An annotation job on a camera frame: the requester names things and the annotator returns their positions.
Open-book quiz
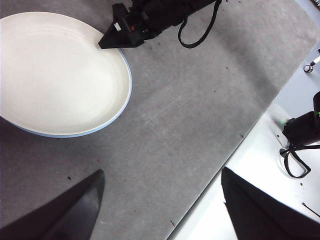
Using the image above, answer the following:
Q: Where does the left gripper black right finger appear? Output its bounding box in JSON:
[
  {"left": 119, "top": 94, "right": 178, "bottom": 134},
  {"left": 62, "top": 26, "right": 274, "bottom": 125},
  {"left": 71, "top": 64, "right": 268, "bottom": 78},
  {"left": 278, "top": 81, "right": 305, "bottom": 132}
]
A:
[{"left": 221, "top": 166, "right": 320, "bottom": 240}]

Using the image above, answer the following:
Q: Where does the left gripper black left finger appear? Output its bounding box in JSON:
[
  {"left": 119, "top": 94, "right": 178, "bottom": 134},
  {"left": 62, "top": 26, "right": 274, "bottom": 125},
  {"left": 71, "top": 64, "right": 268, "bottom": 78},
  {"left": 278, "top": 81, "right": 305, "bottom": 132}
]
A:
[{"left": 0, "top": 169, "right": 106, "bottom": 240}]

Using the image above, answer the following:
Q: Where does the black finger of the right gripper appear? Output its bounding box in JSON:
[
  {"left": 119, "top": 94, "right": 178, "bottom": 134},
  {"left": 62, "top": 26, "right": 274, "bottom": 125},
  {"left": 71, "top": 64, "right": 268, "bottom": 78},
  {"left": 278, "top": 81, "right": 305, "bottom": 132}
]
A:
[
  {"left": 98, "top": 2, "right": 130, "bottom": 46},
  {"left": 99, "top": 33, "right": 146, "bottom": 50}
]

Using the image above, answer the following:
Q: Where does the white round plate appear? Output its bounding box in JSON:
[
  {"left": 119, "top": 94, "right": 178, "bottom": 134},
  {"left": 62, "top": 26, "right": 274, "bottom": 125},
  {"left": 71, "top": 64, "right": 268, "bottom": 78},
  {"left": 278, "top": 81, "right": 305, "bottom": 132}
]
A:
[{"left": 0, "top": 11, "right": 132, "bottom": 136}]

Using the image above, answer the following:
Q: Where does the blue round plate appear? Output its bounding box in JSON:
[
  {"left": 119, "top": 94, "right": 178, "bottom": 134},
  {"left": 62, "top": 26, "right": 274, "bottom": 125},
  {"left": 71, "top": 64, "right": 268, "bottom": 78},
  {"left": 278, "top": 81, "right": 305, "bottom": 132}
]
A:
[{"left": 0, "top": 48, "right": 134, "bottom": 139}]

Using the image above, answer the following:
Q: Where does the thin black wire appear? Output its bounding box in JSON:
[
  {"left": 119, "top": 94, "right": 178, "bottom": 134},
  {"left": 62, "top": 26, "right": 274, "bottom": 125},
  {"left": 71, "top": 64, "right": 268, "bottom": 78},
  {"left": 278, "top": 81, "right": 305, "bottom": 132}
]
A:
[{"left": 301, "top": 202, "right": 320, "bottom": 217}]

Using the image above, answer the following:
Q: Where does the black cable loop at base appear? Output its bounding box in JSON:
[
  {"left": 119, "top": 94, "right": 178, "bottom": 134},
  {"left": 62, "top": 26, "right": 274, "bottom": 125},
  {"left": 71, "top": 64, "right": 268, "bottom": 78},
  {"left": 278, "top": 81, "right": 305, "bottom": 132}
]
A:
[{"left": 279, "top": 143, "right": 320, "bottom": 179}]

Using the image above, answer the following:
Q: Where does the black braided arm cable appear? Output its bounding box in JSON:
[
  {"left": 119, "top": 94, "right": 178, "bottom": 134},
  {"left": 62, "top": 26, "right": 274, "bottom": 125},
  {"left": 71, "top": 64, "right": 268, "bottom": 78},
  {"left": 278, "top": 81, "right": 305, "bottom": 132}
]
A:
[{"left": 177, "top": 0, "right": 223, "bottom": 49}]

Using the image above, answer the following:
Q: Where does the white stick with metal ring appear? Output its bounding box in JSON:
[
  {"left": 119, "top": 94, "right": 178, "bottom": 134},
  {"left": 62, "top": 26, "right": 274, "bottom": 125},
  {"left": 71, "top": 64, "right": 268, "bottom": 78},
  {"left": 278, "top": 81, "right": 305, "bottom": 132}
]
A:
[{"left": 303, "top": 48, "right": 320, "bottom": 73}]

